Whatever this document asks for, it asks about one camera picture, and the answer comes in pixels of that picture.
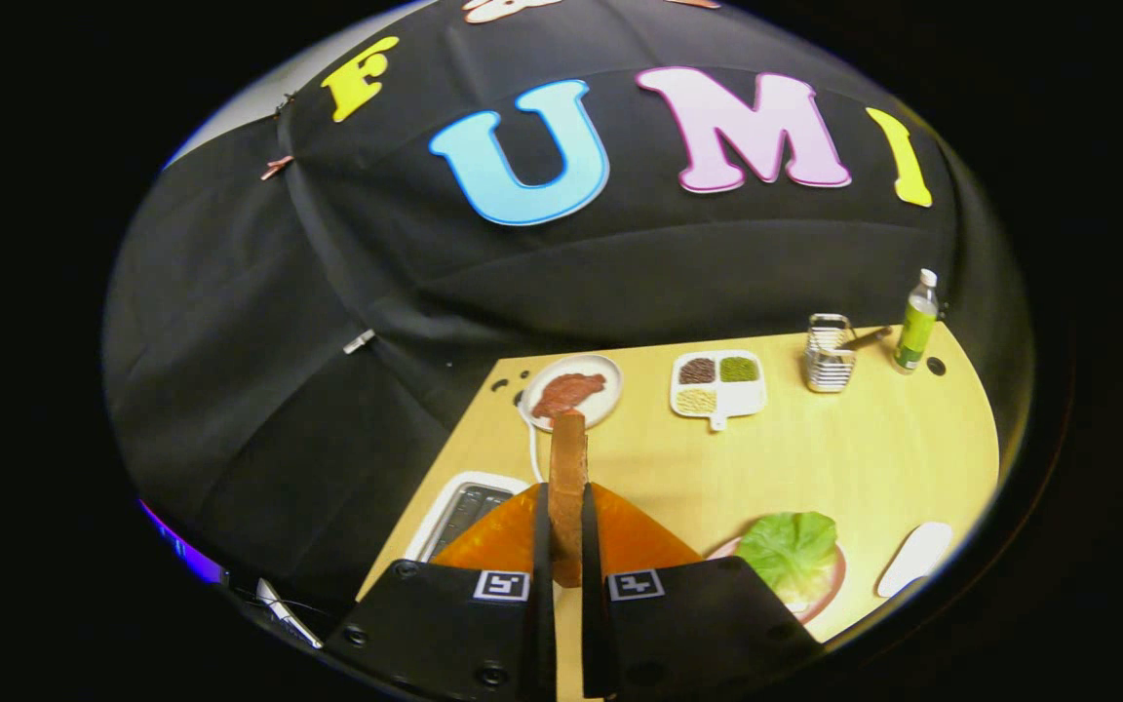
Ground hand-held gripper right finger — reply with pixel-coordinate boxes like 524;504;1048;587
581;483;826;701

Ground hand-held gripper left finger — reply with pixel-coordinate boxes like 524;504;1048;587
323;483;558;702

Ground toasted bread slice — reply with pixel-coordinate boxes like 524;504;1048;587
549;409;590;589

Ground green lettuce leaf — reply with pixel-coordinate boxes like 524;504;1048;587
734;511;839;604

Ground white toaster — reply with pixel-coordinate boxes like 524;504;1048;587
404;471;531;564

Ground red meat piece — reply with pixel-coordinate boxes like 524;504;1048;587
531;372;608;421

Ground grey round plate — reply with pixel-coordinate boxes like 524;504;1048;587
521;353;625;432

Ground white divided tray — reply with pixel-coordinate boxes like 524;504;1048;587
670;350;768;432

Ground pink round plate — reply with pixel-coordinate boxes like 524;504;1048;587
708;534;847;625

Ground white flat device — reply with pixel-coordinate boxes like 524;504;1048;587
254;577;326;650

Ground black backdrop cloth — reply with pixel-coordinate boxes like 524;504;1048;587
101;0;1035;625

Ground white square plate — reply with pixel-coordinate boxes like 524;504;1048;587
875;522;954;599

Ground green label drink bottle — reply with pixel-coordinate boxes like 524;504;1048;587
892;268;941;375

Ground white toaster cable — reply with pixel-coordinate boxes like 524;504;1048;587
519;390;545;483

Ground metal wire basket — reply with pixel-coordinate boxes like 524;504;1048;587
804;313;858;394

